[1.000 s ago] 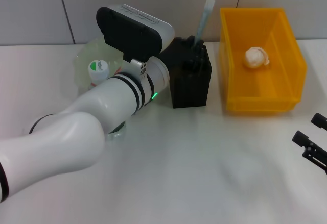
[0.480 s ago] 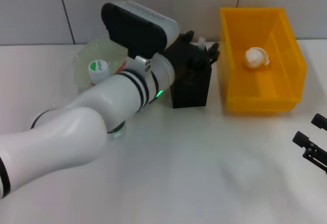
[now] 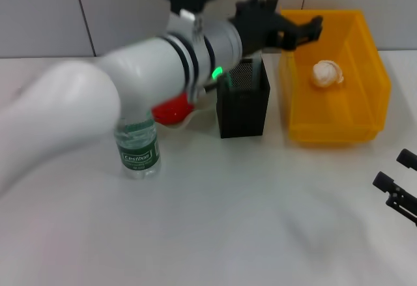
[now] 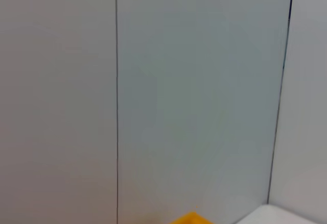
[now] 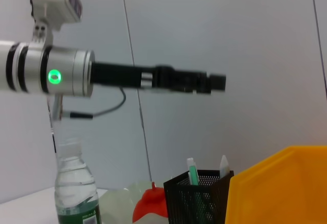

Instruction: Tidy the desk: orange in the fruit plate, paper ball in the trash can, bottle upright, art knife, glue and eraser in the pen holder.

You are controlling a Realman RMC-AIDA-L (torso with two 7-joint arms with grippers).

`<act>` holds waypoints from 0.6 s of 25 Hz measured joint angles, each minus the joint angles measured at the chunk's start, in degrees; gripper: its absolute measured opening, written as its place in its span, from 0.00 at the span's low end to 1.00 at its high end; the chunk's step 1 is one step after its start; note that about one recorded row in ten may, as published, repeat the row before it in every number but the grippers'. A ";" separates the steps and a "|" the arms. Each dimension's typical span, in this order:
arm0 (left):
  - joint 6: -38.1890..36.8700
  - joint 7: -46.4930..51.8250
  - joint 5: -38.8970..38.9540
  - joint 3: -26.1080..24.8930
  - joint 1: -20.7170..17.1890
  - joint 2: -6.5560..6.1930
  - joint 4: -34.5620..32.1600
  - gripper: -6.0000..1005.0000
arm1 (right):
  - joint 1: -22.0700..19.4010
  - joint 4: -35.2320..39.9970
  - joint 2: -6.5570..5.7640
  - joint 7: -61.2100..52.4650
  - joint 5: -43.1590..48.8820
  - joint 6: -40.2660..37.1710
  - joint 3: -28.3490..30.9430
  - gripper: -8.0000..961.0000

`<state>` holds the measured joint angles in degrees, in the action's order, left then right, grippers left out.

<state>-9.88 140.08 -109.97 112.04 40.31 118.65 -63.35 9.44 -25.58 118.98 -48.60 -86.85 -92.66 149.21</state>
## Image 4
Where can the yellow plastic bin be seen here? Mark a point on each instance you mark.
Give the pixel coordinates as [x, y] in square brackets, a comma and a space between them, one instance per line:
[191, 219]

